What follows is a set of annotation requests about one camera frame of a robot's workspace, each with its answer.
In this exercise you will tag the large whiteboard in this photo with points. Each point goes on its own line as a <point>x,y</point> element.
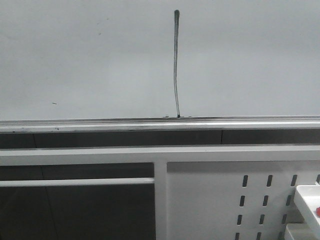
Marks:
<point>89,65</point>

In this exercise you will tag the white metal pegboard rack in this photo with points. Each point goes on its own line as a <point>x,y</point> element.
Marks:
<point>154,193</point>

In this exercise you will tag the white plastic tray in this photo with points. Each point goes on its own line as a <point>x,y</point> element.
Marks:
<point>307,200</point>

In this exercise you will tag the white lower bin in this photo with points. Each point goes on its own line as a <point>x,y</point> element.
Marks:
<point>294,231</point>

